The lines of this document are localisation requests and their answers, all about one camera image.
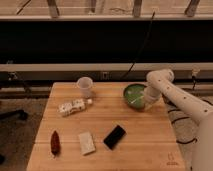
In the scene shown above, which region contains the black cable on floor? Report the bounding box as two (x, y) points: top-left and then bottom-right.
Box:
(164, 95), (213, 146)

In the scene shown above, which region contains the beige rectangular sponge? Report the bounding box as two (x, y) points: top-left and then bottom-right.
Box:
(78, 132), (96, 155)

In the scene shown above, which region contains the black office chair base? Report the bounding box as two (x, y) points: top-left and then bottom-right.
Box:
(0, 110), (28, 120)

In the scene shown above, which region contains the clear plastic cup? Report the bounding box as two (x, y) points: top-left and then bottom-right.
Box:
(76, 77), (93, 98)

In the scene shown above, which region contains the dark red chili pepper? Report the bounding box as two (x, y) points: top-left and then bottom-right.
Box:
(51, 131), (60, 156)

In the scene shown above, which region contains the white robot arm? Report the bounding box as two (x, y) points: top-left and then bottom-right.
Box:
(144, 69), (213, 171)

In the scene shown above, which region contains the black smartphone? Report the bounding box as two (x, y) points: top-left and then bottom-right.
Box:
(103, 125), (126, 150)

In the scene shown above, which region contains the black hanging cable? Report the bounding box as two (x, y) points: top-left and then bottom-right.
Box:
(120, 11), (156, 82)

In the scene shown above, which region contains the green ceramic bowl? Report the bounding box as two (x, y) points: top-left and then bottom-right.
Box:
(123, 83), (146, 110)

